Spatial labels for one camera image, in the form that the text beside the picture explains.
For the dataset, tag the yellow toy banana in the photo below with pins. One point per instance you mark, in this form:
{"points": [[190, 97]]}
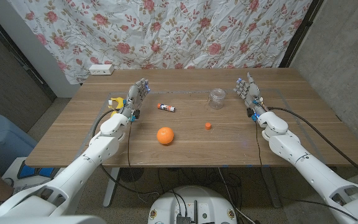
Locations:
{"points": [[117, 100]]}

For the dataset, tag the black backdrop stand pole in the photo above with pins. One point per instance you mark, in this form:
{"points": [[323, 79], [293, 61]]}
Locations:
{"points": [[300, 34]]}

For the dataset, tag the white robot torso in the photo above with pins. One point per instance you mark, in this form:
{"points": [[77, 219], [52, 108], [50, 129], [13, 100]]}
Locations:
{"points": [[194, 199]]}

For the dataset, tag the grey table leg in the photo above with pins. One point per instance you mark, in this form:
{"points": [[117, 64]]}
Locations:
{"points": [[271, 189]]}

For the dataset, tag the black round floor base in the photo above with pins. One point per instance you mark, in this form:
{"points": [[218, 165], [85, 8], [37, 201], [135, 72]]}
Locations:
{"points": [[130, 174]]}

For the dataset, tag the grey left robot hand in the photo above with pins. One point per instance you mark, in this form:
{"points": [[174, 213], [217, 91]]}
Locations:
{"points": [[133, 96]]}

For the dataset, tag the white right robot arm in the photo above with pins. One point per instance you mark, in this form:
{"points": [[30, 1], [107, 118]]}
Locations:
{"points": [[309, 169]]}

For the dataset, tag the blue plastic bin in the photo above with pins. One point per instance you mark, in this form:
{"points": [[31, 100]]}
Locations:
{"points": [[2, 140]]}

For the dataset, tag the orange fruit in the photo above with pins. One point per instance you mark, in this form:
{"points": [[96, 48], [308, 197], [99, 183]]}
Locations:
{"points": [[165, 136]]}

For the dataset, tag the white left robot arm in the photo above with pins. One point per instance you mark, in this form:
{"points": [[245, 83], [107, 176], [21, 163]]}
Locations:
{"points": [[82, 165]]}

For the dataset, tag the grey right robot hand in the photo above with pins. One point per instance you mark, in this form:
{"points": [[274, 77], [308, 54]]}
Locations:
{"points": [[252, 95]]}

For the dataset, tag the floral backdrop cloth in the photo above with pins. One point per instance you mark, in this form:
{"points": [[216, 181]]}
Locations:
{"points": [[166, 31]]}

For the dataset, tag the clear glass jar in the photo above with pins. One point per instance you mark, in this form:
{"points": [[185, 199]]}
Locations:
{"points": [[217, 99]]}

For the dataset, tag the white power strip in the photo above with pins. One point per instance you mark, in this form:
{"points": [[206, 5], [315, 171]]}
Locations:
{"points": [[100, 69]]}

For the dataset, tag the white table leg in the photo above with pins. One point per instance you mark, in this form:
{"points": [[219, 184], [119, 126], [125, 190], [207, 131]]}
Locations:
{"points": [[110, 189]]}

